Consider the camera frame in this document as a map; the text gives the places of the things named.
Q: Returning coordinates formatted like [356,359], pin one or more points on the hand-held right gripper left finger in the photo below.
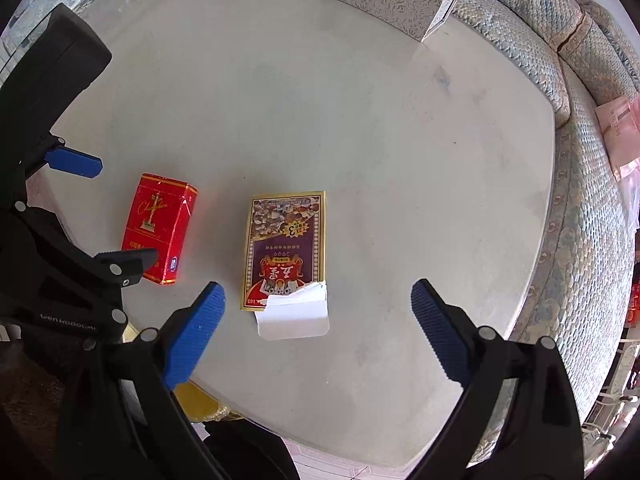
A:
[195,330]

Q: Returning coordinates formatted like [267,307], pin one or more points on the patterned fabric sofa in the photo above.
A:
[585,240]

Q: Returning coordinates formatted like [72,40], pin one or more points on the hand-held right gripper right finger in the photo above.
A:
[440,335]

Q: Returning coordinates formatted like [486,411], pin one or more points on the red cigarette box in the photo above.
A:
[155,220]

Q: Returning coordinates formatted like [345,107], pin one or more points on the purple gold card box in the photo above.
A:
[285,250]

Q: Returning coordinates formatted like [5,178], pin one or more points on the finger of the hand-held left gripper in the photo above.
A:
[75,161]
[75,265]

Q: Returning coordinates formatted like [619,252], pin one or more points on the pink plastic bag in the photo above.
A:
[622,130]

